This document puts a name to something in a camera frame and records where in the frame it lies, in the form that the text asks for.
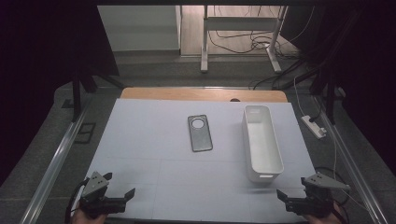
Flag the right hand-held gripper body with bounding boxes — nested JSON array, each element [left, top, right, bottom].
[[285, 172, 351, 217]]

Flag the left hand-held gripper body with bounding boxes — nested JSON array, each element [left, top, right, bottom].
[[78, 171, 127, 219]]

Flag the grey phone case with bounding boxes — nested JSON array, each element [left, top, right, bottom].
[[187, 114, 214, 153]]

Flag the person's left hand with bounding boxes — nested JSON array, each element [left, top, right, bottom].
[[71, 208, 108, 224]]

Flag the person's right hand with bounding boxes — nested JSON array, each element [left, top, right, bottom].
[[304, 203, 347, 224]]

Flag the white table sheet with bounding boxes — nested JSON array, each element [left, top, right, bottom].
[[78, 98, 318, 223]]

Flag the white plastic storage bin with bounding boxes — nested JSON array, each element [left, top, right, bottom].
[[241, 105, 285, 184]]

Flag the white power strip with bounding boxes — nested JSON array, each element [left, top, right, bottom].
[[300, 115, 328, 140]]

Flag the black metal stand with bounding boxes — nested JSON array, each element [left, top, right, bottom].
[[309, 68, 347, 126], [62, 71, 125, 123]]

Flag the black curtain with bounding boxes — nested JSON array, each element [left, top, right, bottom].
[[0, 0, 120, 188], [289, 0, 396, 176]]

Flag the white cabinet panel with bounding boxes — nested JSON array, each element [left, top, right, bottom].
[[97, 5, 182, 52]]

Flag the thin white floor cable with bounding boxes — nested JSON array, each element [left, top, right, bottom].
[[331, 135, 372, 213]]

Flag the left hand-held gripper cable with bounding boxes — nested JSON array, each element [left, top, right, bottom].
[[64, 177, 92, 224]]

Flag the hand-held gripper cable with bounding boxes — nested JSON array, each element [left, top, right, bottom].
[[64, 177, 92, 224], [331, 201, 350, 224]]

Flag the metal floor rail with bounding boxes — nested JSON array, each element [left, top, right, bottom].
[[19, 99, 92, 224], [312, 94, 390, 224]]

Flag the right hand-held gripper cable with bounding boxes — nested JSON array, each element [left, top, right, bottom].
[[331, 201, 350, 224]]

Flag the black floor frame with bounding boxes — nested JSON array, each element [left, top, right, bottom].
[[74, 122, 97, 145]]

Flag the white power strip cable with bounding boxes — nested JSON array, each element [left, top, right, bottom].
[[292, 74, 308, 118]]

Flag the black floor cable bundle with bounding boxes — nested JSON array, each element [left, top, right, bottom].
[[247, 58, 319, 91]]

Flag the black cables under desk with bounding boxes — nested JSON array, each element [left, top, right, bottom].
[[206, 6, 301, 59]]

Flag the white desk frame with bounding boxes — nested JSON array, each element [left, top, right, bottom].
[[200, 5, 289, 75]]

